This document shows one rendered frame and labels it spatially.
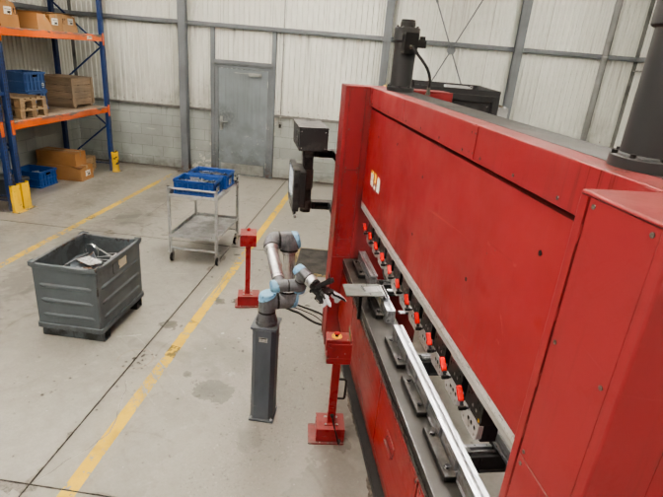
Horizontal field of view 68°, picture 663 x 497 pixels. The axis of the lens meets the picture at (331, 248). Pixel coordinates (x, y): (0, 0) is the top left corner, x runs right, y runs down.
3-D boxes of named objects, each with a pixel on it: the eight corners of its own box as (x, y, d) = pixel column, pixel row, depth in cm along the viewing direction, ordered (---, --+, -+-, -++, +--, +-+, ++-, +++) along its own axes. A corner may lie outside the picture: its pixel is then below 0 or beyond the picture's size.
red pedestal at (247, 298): (235, 298, 528) (236, 225, 498) (258, 299, 532) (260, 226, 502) (234, 308, 510) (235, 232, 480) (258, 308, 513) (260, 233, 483)
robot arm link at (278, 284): (259, 227, 317) (272, 285, 284) (277, 227, 320) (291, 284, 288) (258, 241, 325) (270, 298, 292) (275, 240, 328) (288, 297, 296)
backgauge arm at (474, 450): (450, 461, 237) (455, 438, 232) (572, 457, 247) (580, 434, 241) (456, 474, 230) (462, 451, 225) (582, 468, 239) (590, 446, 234)
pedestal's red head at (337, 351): (325, 346, 335) (327, 323, 329) (347, 347, 337) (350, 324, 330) (326, 364, 317) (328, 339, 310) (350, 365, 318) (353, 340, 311)
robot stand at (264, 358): (248, 420, 357) (250, 326, 329) (254, 403, 374) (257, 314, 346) (272, 423, 356) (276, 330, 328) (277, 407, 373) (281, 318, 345)
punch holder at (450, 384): (443, 385, 221) (450, 354, 215) (462, 385, 222) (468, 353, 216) (456, 407, 207) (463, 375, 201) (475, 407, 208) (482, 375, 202)
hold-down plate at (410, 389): (401, 380, 272) (401, 375, 271) (409, 380, 273) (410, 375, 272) (415, 417, 244) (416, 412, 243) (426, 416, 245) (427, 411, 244)
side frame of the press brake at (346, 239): (321, 330, 481) (341, 83, 397) (405, 330, 494) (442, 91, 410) (324, 344, 458) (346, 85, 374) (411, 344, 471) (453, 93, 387)
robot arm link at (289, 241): (273, 305, 340) (275, 228, 324) (295, 304, 345) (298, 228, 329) (277, 312, 329) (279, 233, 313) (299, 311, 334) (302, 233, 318)
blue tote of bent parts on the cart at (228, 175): (197, 178, 654) (197, 166, 647) (234, 182, 650) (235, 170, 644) (187, 185, 621) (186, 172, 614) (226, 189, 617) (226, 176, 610)
